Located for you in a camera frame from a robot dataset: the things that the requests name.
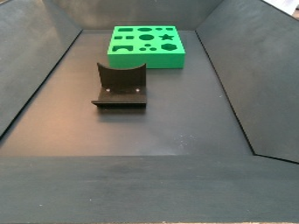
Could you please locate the green shape-sorter fixture block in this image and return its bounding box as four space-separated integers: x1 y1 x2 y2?
107 25 186 68

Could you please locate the black curved stand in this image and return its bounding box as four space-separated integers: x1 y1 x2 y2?
91 63 147 107

